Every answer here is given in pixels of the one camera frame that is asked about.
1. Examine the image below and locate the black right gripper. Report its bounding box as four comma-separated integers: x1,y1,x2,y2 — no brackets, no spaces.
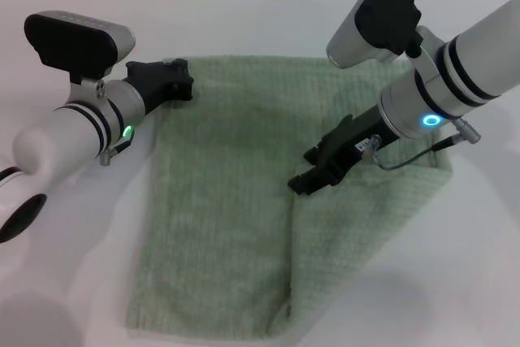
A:
288,105,396,197

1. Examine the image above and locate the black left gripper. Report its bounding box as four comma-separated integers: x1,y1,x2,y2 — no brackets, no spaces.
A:
123,58,196,115

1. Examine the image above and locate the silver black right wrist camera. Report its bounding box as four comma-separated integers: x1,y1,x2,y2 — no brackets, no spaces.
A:
326,0,424,69

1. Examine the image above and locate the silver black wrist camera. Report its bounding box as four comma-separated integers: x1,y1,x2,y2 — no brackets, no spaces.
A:
24,10,137,85
326,0,424,69

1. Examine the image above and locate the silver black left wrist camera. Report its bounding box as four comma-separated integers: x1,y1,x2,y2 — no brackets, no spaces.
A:
24,10,137,85

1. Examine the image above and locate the grey right wrist cable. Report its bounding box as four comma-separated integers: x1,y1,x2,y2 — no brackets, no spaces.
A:
360,116,483,172

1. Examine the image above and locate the green ribbed towel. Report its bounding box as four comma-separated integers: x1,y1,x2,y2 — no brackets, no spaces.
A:
127,55,454,342

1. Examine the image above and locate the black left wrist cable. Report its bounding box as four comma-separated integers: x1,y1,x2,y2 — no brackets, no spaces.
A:
100,135,134,167

